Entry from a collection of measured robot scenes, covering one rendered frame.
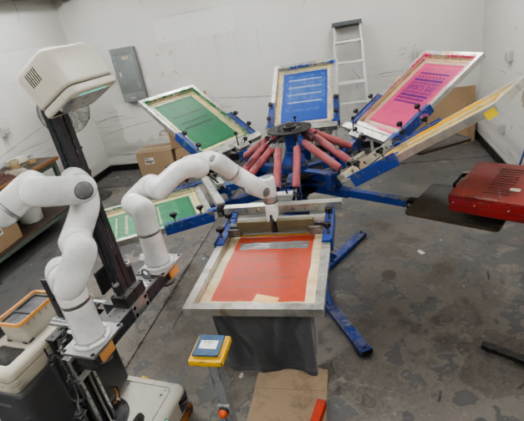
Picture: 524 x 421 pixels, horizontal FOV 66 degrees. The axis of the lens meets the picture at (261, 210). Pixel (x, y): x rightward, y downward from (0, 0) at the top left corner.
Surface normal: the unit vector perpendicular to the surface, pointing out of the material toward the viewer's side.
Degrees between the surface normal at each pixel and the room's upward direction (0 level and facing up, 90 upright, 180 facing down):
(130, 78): 90
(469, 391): 0
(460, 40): 90
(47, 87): 90
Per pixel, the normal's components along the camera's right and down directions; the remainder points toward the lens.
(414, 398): -0.16, -0.89
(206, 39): -0.20, 0.46
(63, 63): 0.77, -0.40
